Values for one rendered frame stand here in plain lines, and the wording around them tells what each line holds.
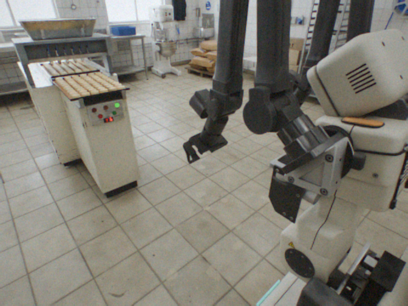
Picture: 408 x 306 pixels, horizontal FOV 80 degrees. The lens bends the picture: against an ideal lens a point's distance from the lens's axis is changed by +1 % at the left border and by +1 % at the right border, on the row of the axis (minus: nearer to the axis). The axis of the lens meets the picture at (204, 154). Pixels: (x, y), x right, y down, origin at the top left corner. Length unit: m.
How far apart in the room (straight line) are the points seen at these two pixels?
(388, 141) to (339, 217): 0.29
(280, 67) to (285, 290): 1.09
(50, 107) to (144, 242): 1.45
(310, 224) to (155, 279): 1.14
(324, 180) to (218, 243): 1.39
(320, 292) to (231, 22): 0.73
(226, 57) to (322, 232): 0.53
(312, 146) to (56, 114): 2.34
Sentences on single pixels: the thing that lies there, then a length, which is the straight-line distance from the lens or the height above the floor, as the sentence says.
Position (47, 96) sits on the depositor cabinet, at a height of 0.76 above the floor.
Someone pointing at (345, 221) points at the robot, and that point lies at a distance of 0.78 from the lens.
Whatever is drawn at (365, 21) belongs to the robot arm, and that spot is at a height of 1.39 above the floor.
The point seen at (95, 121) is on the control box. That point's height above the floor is 0.73.
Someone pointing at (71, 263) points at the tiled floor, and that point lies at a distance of 1.94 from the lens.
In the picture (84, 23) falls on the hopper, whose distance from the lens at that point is 2.55.
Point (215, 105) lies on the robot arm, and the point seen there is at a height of 1.22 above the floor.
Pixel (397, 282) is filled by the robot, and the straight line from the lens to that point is 0.90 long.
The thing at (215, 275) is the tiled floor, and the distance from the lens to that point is 1.69.
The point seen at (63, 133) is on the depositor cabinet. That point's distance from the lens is 2.66.
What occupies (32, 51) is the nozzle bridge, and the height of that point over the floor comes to 1.10.
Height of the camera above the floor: 1.44
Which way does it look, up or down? 32 degrees down
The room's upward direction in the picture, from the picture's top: straight up
